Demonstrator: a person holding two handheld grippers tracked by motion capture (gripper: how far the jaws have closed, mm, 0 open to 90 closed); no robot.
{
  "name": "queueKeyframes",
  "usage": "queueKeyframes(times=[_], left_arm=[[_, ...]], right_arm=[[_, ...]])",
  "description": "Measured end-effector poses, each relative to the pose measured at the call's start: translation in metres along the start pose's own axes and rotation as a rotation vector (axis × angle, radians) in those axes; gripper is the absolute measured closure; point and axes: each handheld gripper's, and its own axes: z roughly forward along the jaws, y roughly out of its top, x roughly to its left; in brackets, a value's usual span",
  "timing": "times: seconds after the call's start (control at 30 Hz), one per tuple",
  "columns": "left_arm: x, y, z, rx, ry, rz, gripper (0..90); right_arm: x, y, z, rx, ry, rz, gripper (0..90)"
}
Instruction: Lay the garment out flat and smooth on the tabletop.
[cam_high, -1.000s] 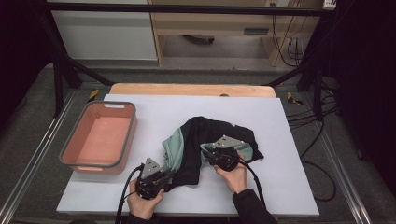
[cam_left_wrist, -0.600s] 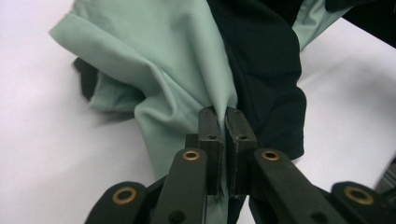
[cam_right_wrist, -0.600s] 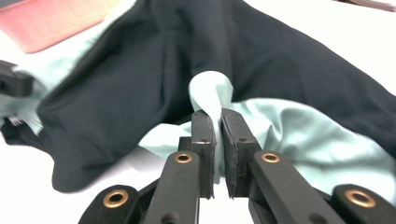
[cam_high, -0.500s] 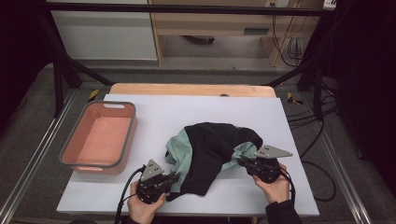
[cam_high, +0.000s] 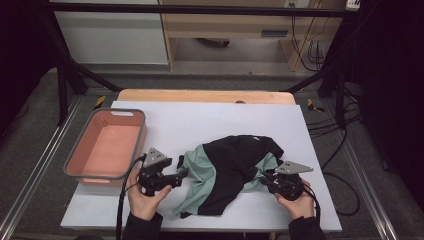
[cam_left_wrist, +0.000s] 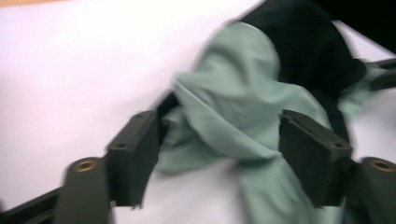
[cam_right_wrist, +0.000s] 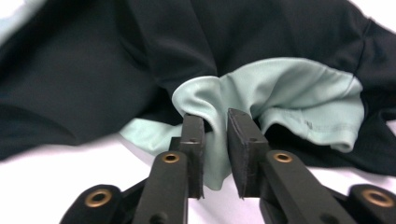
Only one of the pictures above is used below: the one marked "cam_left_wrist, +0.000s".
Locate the wooden table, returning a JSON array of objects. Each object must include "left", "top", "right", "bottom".
[{"left": 0, "top": 0, "right": 73, "bottom": 7}]

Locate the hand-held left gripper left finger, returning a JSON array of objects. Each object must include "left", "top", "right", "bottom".
[{"left": 106, "top": 109, "right": 162, "bottom": 209}]

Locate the black and green shirt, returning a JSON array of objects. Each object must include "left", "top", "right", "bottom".
[{"left": 154, "top": 0, "right": 396, "bottom": 224}]

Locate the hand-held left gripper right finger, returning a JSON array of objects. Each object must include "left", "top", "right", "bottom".
[{"left": 278, "top": 108, "right": 355, "bottom": 209}]

